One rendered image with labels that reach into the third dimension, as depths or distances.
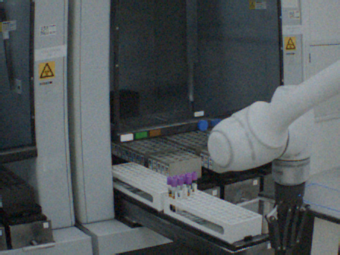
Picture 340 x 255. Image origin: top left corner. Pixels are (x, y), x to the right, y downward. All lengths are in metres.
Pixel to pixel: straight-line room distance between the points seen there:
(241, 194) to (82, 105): 0.57
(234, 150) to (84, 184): 0.78
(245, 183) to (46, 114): 0.66
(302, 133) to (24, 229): 0.81
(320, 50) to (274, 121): 2.72
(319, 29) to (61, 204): 2.34
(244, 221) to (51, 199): 0.58
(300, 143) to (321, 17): 2.59
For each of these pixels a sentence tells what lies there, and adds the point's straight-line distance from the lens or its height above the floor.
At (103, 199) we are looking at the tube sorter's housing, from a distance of 2.35.
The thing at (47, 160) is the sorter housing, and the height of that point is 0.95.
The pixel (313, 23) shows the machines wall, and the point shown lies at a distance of 4.26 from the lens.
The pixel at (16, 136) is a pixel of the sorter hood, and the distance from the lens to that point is 2.16.
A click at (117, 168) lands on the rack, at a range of 2.44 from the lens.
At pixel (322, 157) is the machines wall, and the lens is 4.46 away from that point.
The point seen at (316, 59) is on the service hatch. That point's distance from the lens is 4.29.
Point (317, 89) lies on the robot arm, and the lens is 1.58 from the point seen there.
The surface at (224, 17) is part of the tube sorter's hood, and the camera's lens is 2.45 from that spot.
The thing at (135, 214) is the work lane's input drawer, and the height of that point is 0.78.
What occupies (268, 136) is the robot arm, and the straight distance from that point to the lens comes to 1.62.
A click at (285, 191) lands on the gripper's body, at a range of 1.80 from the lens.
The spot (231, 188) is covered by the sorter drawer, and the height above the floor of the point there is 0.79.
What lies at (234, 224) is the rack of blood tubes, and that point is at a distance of 1.97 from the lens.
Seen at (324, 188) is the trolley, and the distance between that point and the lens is 2.37.
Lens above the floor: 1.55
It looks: 14 degrees down
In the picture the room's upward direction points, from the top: 1 degrees counter-clockwise
